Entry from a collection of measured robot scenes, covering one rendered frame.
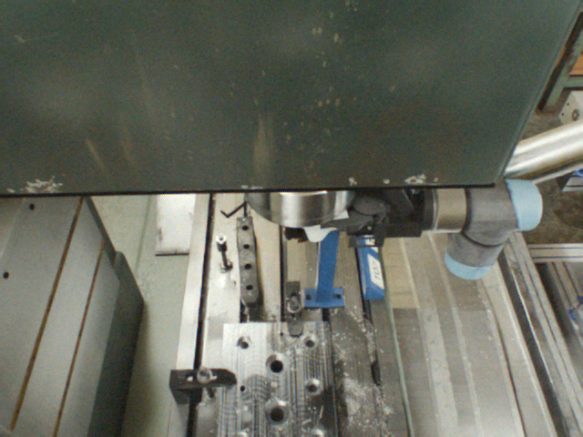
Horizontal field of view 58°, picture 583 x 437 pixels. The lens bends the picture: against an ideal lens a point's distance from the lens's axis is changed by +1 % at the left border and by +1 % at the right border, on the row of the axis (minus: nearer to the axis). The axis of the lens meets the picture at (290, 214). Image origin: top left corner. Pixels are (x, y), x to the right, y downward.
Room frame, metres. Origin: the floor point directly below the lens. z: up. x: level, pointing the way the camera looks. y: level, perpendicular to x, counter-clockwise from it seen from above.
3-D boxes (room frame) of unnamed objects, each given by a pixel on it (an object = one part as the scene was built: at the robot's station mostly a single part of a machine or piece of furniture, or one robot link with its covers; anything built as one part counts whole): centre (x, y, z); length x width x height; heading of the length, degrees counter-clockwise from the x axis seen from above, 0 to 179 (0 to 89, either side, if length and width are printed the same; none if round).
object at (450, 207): (0.49, -0.22, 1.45); 0.08 x 0.05 x 0.08; 1
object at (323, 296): (0.65, -0.08, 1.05); 0.10 x 0.05 x 0.30; 92
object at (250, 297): (0.73, 0.11, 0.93); 0.26 x 0.05 x 0.06; 7
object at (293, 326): (0.57, -0.01, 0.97); 0.13 x 0.03 x 0.15; 2
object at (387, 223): (0.48, -0.14, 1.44); 0.12 x 0.08 x 0.09; 91
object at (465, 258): (0.51, -0.30, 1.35); 0.11 x 0.08 x 0.11; 1
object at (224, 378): (0.41, 0.18, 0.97); 0.13 x 0.03 x 0.15; 92
